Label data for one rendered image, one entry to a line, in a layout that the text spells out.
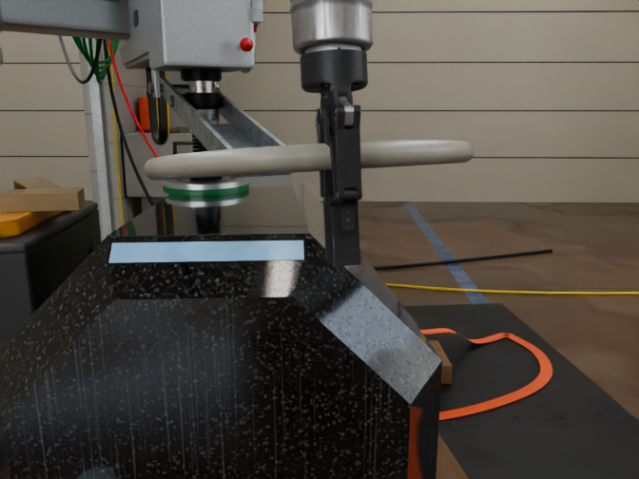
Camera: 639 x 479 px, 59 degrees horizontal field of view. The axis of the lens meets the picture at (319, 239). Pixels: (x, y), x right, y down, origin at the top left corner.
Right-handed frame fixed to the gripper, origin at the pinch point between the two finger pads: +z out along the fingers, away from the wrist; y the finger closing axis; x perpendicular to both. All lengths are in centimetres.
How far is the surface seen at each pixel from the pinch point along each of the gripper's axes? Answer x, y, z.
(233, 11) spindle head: 7, 74, -45
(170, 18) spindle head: 22, 70, -43
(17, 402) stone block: 49, 33, 28
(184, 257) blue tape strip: 20.0, 32.0, 5.6
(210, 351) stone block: 16.8, 28.0, 20.9
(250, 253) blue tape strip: 9.2, 31.0, 5.6
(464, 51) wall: -251, 513, -126
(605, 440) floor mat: -103, 91, 83
